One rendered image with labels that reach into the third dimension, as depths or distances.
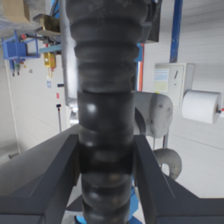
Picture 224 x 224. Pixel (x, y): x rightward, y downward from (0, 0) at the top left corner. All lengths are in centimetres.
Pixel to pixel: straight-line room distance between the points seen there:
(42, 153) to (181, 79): 142
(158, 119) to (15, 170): 22
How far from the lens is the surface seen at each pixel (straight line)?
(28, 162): 20
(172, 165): 30
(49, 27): 124
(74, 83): 102
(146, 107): 30
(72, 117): 112
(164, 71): 161
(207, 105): 146
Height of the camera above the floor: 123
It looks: 15 degrees up
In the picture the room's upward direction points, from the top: 180 degrees counter-clockwise
